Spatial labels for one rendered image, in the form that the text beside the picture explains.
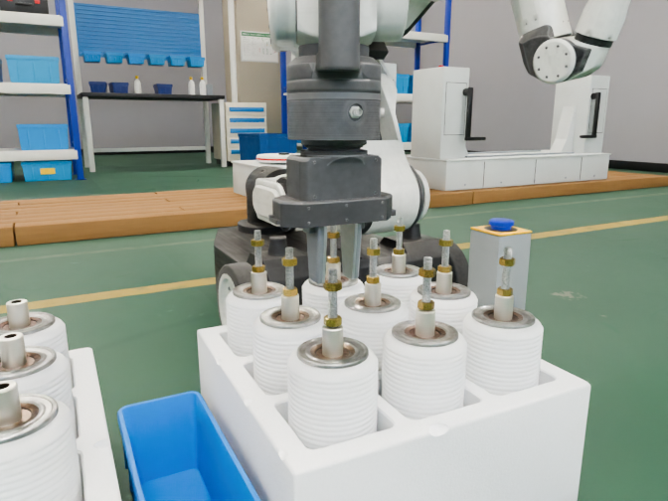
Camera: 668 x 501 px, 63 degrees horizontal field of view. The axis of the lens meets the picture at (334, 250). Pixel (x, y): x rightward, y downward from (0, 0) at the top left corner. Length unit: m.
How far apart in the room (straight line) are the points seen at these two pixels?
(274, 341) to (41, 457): 0.27
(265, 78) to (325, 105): 6.69
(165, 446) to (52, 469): 0.34
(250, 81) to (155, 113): 2.39
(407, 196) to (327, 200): 0.59
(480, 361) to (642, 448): 0.39
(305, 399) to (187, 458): 0.33
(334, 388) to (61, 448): 0.24
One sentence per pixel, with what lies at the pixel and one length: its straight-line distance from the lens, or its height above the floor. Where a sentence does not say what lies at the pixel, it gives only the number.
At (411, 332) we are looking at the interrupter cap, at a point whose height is 0.25.
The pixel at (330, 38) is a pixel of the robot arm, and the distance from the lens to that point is 0.47.
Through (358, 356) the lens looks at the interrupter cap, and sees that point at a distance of 0.57.
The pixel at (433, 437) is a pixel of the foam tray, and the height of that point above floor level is 0.17.
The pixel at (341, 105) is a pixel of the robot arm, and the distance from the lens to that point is 0.49.
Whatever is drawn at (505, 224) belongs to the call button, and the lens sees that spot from 0.92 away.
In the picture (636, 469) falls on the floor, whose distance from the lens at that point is 0.95.
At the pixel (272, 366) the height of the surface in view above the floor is 0.21.
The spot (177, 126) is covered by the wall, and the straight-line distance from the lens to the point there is 9.11.
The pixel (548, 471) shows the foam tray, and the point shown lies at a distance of 0.75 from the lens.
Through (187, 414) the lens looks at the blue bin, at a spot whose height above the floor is 0.09.
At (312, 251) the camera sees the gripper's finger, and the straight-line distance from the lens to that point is 0.53.
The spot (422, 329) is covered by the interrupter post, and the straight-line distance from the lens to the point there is 0.62.
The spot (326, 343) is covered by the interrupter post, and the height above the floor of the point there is 0.27.
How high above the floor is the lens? 0.49
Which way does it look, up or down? 13 degrees down
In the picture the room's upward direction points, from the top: straight up
